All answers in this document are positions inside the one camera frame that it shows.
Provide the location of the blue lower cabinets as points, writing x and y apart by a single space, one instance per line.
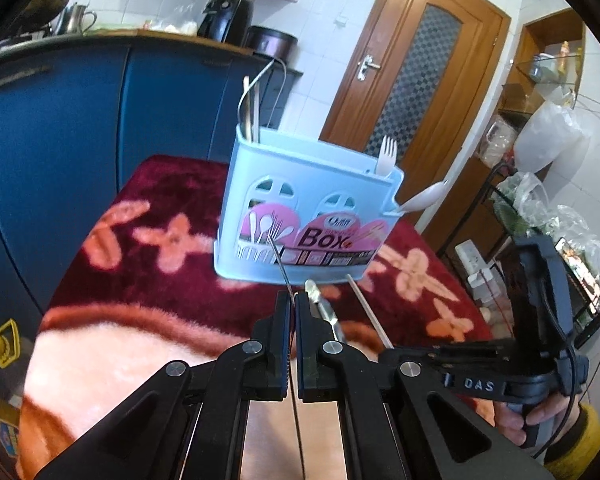
55 135

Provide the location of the white light switch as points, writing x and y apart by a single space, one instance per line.
340 21

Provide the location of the wooden shelf unit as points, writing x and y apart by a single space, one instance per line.
535 40

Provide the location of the large white plastic bag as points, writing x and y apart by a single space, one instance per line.
550 132

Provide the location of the person's right forearm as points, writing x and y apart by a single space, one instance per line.
582 435

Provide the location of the dark rice cooker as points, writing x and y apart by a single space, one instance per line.
272 42

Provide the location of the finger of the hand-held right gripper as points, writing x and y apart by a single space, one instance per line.
427 355

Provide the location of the white plastic spoon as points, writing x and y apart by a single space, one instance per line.
427 194

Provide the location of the person's right hand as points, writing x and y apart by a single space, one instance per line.
510 422

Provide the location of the white plastic fork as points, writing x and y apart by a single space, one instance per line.
387 152

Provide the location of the wooden counter board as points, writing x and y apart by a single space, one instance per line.
170 37

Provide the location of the metal kettle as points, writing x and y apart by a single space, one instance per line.
75 20

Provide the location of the metal knife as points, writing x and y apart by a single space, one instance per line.
325 312

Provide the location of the yellow-capped oil bottle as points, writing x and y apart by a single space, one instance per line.
0 355

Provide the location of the clear crumpled plastic bags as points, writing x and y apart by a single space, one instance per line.
570 225

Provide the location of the clear plastic bag with food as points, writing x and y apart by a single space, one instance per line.
172 24

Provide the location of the metal whisk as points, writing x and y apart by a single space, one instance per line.
250 86

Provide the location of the wooden door with glass panel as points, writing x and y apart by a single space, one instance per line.
420 85

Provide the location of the phone with lit screen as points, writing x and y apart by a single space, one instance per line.
580 272

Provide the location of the light blue plastic utensil holder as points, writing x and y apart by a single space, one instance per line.
280 170

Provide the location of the thin metal skewer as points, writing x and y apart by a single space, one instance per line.
280 270

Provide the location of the red floral blanket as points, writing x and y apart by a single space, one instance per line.
130 285

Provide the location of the metal bowl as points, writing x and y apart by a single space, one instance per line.
50 2

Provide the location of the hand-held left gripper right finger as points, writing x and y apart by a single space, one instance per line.
303 350

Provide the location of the black air fryer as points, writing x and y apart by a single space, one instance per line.
225 20

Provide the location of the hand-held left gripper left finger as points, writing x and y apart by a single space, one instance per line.
283 350

